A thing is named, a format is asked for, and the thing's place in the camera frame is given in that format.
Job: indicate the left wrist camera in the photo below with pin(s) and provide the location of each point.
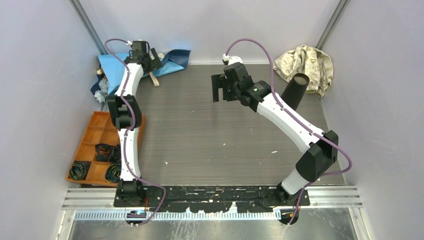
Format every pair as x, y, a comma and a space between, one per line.
139, 45

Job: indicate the rolled dark item middle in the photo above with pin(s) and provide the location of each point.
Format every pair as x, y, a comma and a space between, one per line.
108, 153

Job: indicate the rolled dark item front right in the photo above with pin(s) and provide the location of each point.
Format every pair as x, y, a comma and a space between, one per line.
113, 173

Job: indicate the black vase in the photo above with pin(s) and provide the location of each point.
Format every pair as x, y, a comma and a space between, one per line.
295, 90

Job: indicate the patterned cream cloth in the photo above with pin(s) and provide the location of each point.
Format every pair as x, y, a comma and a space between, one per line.
314, 63

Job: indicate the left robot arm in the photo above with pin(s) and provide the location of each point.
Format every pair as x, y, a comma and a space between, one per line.
127, 117

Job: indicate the aluminium rail frame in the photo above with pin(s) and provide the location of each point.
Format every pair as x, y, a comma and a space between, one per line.
335, 213

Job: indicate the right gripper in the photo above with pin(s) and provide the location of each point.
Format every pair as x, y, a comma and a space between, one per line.
220, 81

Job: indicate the rolled dark item front left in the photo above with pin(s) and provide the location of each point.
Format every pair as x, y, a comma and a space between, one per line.
79, 170

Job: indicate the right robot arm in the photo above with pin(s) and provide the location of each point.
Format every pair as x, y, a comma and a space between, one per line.
318, 148

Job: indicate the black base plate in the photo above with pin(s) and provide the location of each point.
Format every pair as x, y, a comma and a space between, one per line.
210, 199

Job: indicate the cream ribbon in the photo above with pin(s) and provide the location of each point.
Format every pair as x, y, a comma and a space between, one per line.
151, 74

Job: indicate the blue paper flower bouquet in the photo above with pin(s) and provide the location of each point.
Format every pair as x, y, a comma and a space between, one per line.
111, 71

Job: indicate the rolled dark item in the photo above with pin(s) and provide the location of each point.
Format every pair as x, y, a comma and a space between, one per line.
108, 153
79, 170
113, 173

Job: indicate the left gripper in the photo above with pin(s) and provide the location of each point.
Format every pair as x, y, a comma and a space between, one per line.
155, 63

